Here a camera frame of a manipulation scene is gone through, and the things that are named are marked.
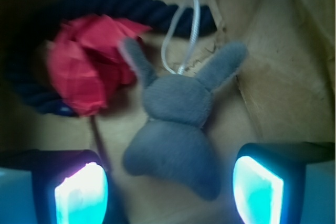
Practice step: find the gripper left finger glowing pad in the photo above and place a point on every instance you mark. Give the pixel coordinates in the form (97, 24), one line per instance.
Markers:
(53, 187)

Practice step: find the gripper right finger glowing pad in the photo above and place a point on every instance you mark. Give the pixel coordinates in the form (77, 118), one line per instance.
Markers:
(285, 182)

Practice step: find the gray plush bunny toy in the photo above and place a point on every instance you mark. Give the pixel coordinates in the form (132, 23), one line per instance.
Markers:
(171, 145)

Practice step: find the brown paper bag bin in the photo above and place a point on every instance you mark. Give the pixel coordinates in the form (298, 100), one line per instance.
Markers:
(284, 92)

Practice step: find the crumpled red paper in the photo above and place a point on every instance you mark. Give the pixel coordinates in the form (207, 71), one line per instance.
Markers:
(84, 64)

